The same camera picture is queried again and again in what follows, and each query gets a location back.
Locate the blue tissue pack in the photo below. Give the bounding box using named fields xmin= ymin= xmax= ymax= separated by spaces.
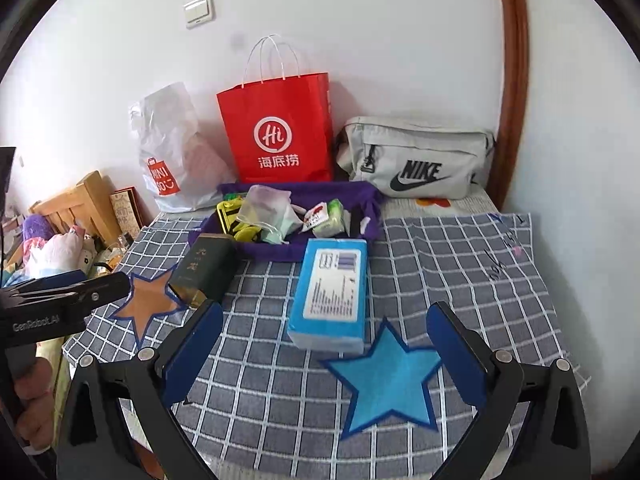
xmin=287 ymin=238 xmax=370 ymax=353

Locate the red and white small packet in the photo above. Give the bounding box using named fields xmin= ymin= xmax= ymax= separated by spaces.
xmin=305 ymin=202 xmax=329 ymax=231

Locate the white light switch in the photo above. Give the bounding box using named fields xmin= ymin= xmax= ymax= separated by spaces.
xmin=182 ymin=0 xmax=216 ymax=29

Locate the dark green tin box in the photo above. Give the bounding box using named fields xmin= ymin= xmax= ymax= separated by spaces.
xmin=167 ymin=232 xmax=238 ymax=308

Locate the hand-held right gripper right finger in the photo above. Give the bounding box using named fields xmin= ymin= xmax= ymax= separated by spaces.
xmin=426 ymin=301 xmax=592 ymax=480

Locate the green wipes packet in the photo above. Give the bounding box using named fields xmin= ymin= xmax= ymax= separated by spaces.
xmin=216 ymin=201 xmax=241 ymax=235

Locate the purple fabric tray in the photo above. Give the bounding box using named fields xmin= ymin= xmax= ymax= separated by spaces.
xmin=189 ymin=181 xmax=386 ymax=263

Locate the patterned book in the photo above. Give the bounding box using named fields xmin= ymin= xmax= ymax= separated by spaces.
xmin=110 ymin=187 xmax=143 ymax=238

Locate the purple plush toy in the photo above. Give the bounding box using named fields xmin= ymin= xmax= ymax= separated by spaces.
xmin=22 ymin=214 xmax=51 ymax=241

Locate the white plastic bag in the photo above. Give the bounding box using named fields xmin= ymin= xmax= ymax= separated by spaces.
xmin=129 ymin=81 xmax=236 ymax=213

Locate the brown wooden door frame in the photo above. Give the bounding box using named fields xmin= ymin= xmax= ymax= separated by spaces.
xmin=492 ymin=0 xmax=530 ymax=211

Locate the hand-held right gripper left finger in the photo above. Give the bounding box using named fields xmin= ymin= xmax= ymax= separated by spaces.
xmin=57 ymin=300 xmax=225 ymax=480

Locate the red paper bag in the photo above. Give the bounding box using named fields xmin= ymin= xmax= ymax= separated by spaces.
xmin=216 ymin=35 xmax=335 ymax=184

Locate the person's left hand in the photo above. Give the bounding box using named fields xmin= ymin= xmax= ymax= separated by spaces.
xmin=14 ymin=359 xmax=56 ymax=447

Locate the wooden headboard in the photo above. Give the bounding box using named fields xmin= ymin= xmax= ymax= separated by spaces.
xmin=29 ymin=170 xmax=123 ymax=246

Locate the green wet wipe packet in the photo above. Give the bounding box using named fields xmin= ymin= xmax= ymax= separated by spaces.
xmin=237 ymin=185 xmax=293 ymax=226

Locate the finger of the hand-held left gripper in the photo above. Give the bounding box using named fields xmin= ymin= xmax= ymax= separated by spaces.
xmin=0 ymin=269 xmax=86 ymax=297
xmin=0 ymin=272 xmax=132 ymax=311

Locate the grey checked blanket with stars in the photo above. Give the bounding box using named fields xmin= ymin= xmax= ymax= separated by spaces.
xmin=62 ymin=210 xmax=583 ymax=461

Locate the grey waist bag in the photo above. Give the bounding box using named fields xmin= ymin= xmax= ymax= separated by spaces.
xmin=334 ymin=116 xmax=497 ymax=198

